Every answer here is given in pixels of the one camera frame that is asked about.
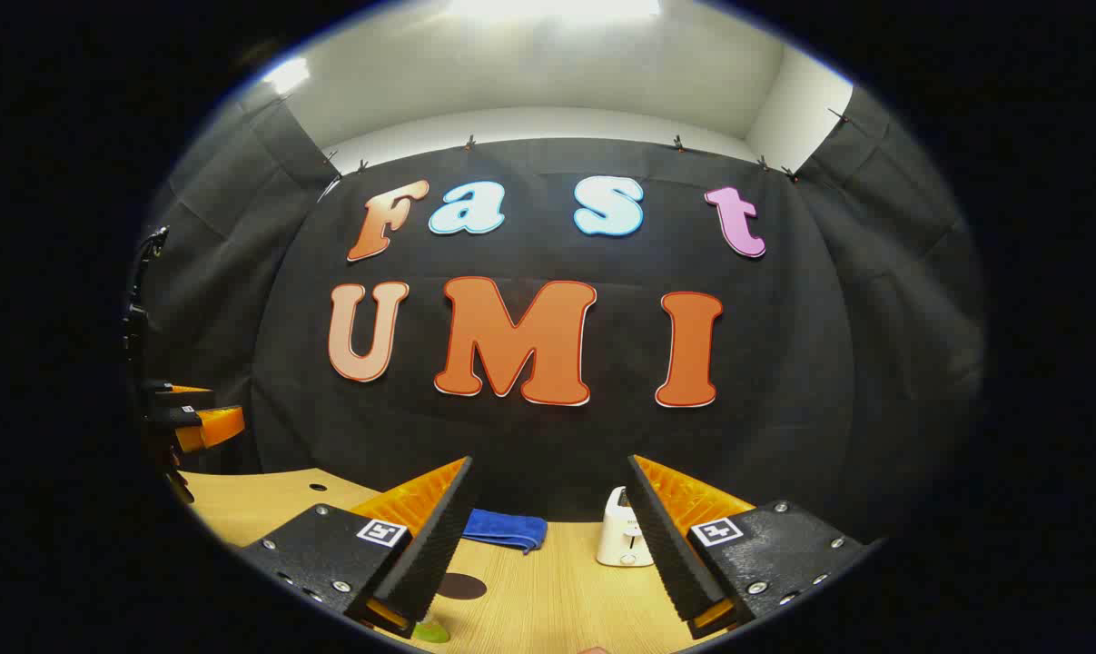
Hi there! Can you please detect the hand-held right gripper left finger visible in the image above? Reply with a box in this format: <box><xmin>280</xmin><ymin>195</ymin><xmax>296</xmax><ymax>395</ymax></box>
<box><xmin>236</xmin><ymin>456</ymin><xmax>474</xmax><ymax>639</ymax></box>

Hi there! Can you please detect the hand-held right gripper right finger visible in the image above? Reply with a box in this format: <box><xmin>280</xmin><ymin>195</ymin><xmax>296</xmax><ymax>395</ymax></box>
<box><xmin>627</xmin><ymin>454</ymin><xmax>876</xmax><ymax>641</ymax></box>

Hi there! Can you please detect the white toaster box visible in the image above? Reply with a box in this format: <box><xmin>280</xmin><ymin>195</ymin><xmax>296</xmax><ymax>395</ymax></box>
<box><xmin>596</xmin><ymin>486</ymin><xmax>655</xmax><ymax>569</ymax></box>

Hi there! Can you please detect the blue folded towel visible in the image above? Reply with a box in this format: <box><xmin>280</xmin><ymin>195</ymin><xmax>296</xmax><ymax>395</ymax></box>
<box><xmin>461</xmin><ymin>508</ymin><xmax>548</xmax><ymax>555</ymax></box>

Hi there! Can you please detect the black backdrop cloth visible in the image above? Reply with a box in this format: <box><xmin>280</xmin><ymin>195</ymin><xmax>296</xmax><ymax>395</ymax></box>
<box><xmin>139</xmin><ymin>86</ymin><xmax>989</xmax><ymax>546</ymax></box>

